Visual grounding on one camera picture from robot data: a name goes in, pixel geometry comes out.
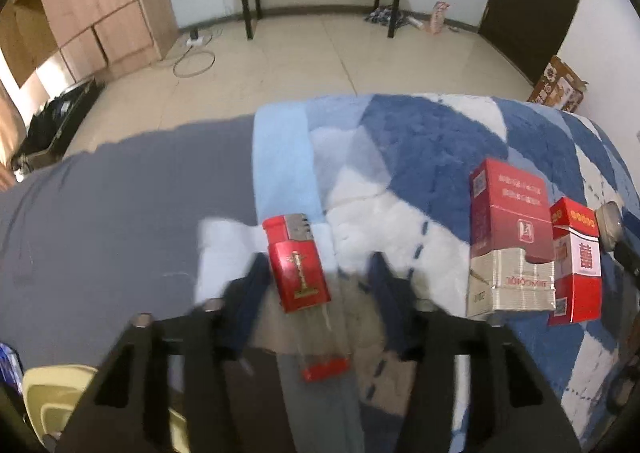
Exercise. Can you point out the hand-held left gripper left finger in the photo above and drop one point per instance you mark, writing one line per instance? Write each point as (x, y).
(250, 293)

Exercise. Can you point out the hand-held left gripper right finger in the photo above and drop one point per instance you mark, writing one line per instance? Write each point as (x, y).
(385, 293)

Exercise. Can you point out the red lighter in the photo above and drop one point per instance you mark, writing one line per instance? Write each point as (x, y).
(297, 273)

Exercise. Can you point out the red and silver cigarette box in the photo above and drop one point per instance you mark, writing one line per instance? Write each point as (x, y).
(515, 233)

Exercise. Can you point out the red and white cigarette pack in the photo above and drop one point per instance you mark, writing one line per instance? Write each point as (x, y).
(580, 278)

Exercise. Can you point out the yellow plastic basin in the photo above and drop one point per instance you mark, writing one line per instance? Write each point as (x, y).
(45, 393)

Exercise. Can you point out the grey round clock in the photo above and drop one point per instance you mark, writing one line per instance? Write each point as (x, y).
(607, 228)

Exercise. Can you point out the grey bed sheet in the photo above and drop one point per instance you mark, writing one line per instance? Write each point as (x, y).
(125, 213)

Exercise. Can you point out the blue checkered fleece blanket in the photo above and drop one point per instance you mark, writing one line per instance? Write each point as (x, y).
(425, 143)

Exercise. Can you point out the black case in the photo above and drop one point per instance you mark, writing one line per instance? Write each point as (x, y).
(60, 118)

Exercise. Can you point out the white power strip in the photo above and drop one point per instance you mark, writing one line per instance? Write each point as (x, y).
(193, 38)

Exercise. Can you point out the printed cardboard box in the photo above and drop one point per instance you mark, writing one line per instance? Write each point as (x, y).
(555, 85)

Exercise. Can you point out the dark brown door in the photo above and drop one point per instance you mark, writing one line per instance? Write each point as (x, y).
(530, 8)

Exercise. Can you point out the open cardboard box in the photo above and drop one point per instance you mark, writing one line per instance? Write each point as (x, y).
(25, 38)

